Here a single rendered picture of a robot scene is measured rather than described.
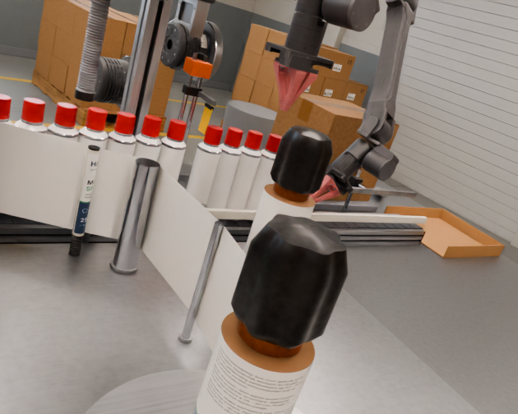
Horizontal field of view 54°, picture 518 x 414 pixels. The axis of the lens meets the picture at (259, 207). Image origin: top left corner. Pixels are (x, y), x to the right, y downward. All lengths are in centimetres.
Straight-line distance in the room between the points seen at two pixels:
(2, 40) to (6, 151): 578
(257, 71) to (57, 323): 463
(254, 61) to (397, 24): 391
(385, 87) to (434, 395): 77
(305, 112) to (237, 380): 118
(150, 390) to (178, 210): 26
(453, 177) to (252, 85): 226
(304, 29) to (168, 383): 55
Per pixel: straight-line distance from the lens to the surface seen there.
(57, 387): 65
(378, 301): 116
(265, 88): 512
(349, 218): 134
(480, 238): 186
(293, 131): 80
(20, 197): 89
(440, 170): 571
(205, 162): 104
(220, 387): 47
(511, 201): 540
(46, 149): 85
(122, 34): 455
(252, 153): 110
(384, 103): 131
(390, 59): 138
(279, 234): 40
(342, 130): 151
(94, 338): 72
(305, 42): 84
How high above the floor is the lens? 133
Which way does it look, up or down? 21 degrees down
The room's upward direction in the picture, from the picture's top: 18 degrees clockwise
